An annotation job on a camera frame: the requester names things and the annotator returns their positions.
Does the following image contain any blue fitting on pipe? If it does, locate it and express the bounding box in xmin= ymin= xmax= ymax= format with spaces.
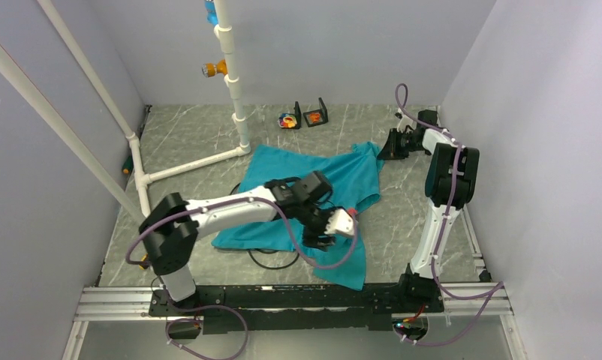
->
xmin=204 ymin=0 xmax=218 ymax=26

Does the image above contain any orange flashlight on pipe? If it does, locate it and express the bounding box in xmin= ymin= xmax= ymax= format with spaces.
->
xmin=201 ymin=59 xmax=228 ymax=78

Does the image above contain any black square frame holder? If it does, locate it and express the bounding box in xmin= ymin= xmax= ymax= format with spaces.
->
xmin=303 ymin=97 xmax=329 ymax=128

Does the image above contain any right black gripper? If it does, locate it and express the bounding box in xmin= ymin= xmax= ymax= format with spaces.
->
xmin=376 ymin=128 xmax=425 ymax=161

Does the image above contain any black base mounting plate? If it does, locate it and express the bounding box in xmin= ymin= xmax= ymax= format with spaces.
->
xmin=148 ymin=283 xmax=444 ymax=335

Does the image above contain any white PVC pipe stand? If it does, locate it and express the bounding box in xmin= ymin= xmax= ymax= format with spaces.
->
xmin=0 ymin=0 xmax=252 ymax=220

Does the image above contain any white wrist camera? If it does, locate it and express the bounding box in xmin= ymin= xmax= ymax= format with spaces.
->
xmin=324 ymin=208 xmax=356 ymax=239
xmin=395 ymin=111 xmax=414 ymax=132

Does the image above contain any yellow black screwdriver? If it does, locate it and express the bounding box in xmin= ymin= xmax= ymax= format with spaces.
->
xmin=138 ymin=254 xmax=149 ymax=270

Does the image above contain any colourful flower plush patch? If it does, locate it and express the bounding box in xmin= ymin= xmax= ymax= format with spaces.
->
xmin=278 ymin=113 xmax=299 ymax=130

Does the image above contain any teal t-shirt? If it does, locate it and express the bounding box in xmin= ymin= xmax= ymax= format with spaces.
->
xmin=212 ymin=142 xmax=384 ymax=290

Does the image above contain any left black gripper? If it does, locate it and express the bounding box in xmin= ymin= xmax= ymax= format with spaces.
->
xmin=296 ymin=200 xmax=345 ymax=252

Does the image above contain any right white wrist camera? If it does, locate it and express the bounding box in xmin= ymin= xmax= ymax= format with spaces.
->
xmin=395 ymin=111 xmax=414 ymax=132

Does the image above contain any orange brooch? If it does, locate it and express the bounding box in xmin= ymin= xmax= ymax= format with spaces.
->
xmin=308 ymin=112 xmax=321 ymax=123

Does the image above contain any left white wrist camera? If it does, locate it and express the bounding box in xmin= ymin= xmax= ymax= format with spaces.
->
xmin=324 ymin=208 xmax=356 ymax=239

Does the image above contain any aluminium rail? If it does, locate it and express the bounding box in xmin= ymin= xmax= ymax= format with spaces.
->
xmin=74 ymin=287 xmax=513 ymax=322

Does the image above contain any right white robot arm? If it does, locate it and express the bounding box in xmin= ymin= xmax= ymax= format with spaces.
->
xmin=377 ymin=109 xmax=480 ymax=311

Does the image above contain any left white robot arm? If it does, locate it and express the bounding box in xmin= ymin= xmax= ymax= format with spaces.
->
xmin=139 ymin=171 xmax=355 ymax=315

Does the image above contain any black coiled cable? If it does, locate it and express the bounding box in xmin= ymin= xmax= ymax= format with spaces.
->
xmin=228 ymin=184 xmax=302 ymax=271

